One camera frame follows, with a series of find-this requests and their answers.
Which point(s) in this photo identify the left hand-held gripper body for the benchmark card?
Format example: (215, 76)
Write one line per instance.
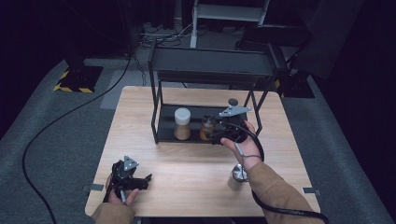
(124, 175)

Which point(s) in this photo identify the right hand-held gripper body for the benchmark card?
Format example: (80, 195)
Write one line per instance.
(233, 127)

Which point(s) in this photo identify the amber glass seasoning jar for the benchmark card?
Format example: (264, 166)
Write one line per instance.
(206, 132)

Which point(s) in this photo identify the black metal two-tier rack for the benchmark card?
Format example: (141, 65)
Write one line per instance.
(211, 63)

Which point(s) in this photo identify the person's left hand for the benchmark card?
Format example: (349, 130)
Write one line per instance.
(130, 196)

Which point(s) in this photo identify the person's right hand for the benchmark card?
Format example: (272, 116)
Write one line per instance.
(249, 149)

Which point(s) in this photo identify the black round disc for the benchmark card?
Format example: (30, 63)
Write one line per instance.
(233, 102)

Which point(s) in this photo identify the grey tape strip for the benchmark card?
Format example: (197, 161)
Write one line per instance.
(311, 191)
(94, 187)

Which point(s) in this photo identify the white-lid seasoning jar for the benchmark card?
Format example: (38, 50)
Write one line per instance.
(182, 124)

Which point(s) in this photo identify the hazard-striped black stand base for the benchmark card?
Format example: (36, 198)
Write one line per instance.
(297, 87)
(79, 79)

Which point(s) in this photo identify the white metal stand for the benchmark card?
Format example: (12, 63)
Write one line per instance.
(229, 14)

